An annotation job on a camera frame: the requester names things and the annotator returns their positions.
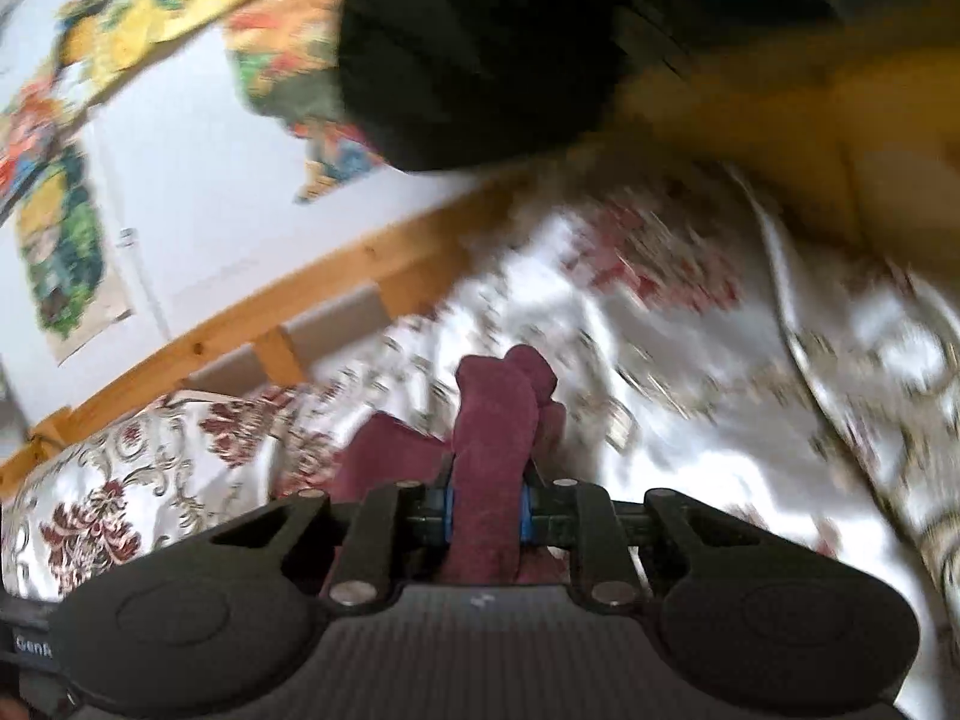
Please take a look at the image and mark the red and blue wall poster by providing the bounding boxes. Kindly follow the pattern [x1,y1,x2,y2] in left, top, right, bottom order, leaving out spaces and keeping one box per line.
[0,69,92,229]

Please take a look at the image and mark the white floral bedspread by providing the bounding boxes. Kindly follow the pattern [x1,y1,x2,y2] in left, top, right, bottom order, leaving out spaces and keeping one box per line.
[0,157,960,720]

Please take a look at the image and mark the maroon sweater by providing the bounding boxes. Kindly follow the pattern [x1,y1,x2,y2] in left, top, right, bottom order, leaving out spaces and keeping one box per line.
[330,343,572,587]

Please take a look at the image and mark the white wall cable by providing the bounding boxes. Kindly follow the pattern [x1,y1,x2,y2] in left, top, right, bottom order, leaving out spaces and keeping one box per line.
[114,226,175,340]

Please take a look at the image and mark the black jacket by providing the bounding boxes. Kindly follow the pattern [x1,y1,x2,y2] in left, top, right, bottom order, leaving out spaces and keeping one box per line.
[334,0,960,175]

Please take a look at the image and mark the cartoon character wall poster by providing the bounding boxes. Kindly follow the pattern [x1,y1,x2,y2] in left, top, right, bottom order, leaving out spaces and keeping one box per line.
[15,144,137,367]

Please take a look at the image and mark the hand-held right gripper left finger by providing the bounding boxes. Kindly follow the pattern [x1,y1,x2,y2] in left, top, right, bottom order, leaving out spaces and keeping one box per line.
[201,483,458,608]

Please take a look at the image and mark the wooden bed frame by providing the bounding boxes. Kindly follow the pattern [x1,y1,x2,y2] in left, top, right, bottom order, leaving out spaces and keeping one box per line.
[0,37,960,497]

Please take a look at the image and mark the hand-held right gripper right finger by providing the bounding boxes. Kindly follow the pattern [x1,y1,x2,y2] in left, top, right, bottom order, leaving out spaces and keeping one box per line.
[517,480,760,608]

